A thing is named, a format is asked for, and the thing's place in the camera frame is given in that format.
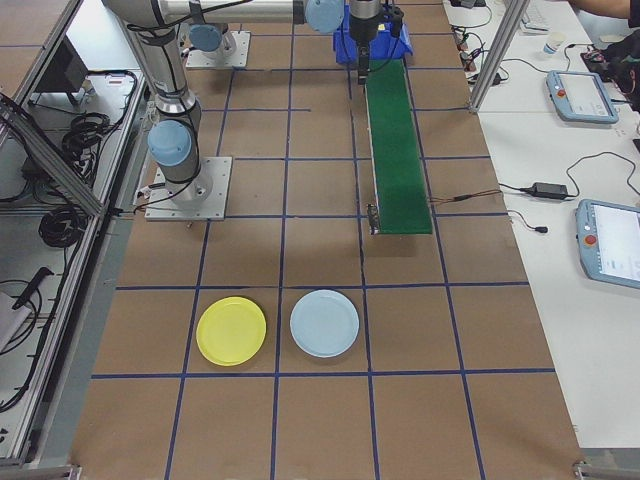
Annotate person forearm dark sleeve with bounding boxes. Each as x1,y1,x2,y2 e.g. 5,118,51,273
569,0,640,21

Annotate light blue plastic plate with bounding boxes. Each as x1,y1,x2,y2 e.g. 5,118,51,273
289,289,361,359

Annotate yellow plastic plate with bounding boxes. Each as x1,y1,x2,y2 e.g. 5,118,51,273
195,295,268,367

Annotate blue plastic storage bin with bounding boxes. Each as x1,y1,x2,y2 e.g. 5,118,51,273
332,3,415,66

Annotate green belt conveyor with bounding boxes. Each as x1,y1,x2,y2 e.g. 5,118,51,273
363,58,435,237

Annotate power strip with plugs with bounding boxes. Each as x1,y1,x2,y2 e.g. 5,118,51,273
452,24,482,84

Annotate white keyboard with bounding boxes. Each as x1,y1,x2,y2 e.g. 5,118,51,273
522,0,551,34

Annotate blue grey teach pendant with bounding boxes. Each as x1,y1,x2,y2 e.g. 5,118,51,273
545,69,621,124
573,198,640,291

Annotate black power adapter brick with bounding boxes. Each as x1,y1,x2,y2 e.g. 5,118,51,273
530,181,570,199

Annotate white side table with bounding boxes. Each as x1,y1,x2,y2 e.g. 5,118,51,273
442,0,640,451

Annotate white square base plate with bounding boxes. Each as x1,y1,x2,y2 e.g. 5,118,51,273
144,155,235,222
185,30,251,70

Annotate aluminium profile post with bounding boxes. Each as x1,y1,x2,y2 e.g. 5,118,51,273
468,0,531,115

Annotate red black conveyor wires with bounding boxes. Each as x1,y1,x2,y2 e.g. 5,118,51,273
429,189,501,205

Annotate black cable coil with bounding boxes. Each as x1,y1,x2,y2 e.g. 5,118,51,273
62,113,112,161
38,205,84,249

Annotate black box in frame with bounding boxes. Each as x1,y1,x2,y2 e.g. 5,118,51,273
33,37,92,107

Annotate black handle tool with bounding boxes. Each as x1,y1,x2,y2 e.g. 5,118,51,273
12,267,55,309

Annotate V-shaped metal bar frame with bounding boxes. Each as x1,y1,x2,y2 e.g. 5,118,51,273
0,0,151,469

